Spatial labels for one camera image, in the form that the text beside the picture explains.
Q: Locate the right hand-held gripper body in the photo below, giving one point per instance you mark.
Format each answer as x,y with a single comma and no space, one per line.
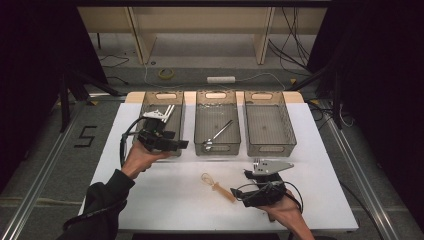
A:
266,195

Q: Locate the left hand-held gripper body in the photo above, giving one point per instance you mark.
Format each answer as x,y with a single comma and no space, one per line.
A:
153,138

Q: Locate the grey transparent plastic bin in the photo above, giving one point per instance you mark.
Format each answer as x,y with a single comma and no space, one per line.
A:
201,130
270,133
176,126

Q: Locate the metal spoon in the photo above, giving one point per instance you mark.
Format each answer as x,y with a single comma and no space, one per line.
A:
208,144

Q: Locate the person's left hand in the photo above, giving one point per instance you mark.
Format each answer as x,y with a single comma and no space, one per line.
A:
140,160

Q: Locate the person's right hand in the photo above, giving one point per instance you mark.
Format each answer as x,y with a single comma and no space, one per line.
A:
288,213

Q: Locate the white table mat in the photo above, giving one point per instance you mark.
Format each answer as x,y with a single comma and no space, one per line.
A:
200,213

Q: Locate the yellow tape roll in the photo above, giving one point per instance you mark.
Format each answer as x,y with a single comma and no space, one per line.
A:
160,74

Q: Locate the white power strip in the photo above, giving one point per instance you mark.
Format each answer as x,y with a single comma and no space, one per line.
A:
220,80

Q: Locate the black metal stand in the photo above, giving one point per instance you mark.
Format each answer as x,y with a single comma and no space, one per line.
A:
338,110
64,106

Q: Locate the beige wooden desk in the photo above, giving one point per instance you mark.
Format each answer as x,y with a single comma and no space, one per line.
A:
200,20

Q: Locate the black curtain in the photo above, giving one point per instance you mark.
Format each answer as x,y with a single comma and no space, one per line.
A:
26,66
383,66

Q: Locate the short aluminium rail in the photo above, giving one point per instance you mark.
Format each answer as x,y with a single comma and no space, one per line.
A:
106,96

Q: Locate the long aluminium rail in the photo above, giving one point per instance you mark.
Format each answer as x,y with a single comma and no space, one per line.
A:
356,166
47,166

